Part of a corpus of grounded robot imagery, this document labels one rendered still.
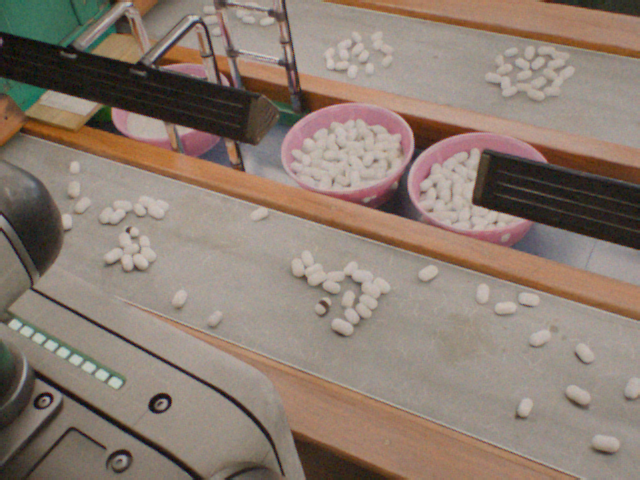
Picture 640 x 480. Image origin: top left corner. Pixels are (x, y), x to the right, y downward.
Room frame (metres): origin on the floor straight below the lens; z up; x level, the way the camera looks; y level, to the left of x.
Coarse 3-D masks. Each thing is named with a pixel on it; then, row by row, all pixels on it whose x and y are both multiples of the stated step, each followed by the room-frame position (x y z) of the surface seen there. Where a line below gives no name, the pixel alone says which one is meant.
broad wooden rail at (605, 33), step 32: (320, 0) 1.89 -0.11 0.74; (352, 0) 1.83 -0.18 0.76; (384, 0) 1.80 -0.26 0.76; (416, 0) 1.77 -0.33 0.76; (448, 0) 1.74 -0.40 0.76; (480, 0) 1.72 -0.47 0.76; (512, 0) 1.69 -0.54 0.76; (512, 32) 1.59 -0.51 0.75; (544, 32) 1.55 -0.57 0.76; (576, 32) 1.53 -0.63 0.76; (608, 32) 1.51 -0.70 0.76
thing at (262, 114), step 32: (0, 32) 1.37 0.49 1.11; (0, 64) 1.34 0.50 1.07; (32, 64) 1.30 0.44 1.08; (64, 64) 1.26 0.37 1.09; (96, 64) 1.23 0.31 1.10; (128, 64) 1.20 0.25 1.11; (96, 96) 1.20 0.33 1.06; (128, 96) 1.17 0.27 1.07; (160, 96) 1.13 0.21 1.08; (192, 96) 1.10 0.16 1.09; (224, 96) 1.08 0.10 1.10; (256, 96) 1.05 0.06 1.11; (192, 128) 1.08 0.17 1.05; (224, 128) 1.05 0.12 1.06; (256, 128) 1.02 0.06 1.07
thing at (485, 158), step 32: (480, 160) 0.83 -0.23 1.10; (512, 160) 0.81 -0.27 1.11; (480, 192) 0.80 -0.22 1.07; (512, 192) 0.78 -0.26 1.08; (544, 192) 0.76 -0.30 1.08; (576, 192) 0.75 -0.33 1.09; (608, 192) 0.73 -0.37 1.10; (544, 224) 0.75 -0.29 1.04; (576, 224) 0.72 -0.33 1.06; (608, 224) 0.70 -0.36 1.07
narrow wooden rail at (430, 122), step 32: (160, 64) 1.75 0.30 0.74; (224, 64) 1.66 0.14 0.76; (256, 64) 1.63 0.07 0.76; (288, 96) 1.54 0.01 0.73; (320, 96) 1.49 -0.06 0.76; (352, 96) 1.45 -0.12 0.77; (384, 96) 1.43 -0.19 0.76; (416, 128) 1.35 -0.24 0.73; (448, 128) 1.31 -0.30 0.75; (480, 128) 1.28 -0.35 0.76; (512, 128) 1.26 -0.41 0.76; (544, 128) 1.24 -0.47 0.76; (576, 160) 1.15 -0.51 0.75; (608, 160) 1.12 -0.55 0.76
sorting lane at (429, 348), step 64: (64, 192) 1.35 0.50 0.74; (128, 192) 1.31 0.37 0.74; (192, 192) 1.28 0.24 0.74; (64, 256) 1.16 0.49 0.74; (192, 256) 1.10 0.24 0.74; (256, 256) 1.07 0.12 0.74; (320, 256) 1.04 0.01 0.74; (384, 256) 1.01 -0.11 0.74; (192, 320) 0.95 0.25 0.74; (256, 320) 0.92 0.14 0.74; (320, 320) 0.90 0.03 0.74; (384, 320) 0.87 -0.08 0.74; (448, 320) 0.85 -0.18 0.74; (512, 320) 0.82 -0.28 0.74; (576, 320) 0.80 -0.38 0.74; (384, 384) 0.75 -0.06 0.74; (448, 384) 0.72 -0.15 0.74; (512, 384) 0.70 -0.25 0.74; (576, 384) 0.68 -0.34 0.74; (512, 448) 0.60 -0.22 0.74; (576, 448) 0.58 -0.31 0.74
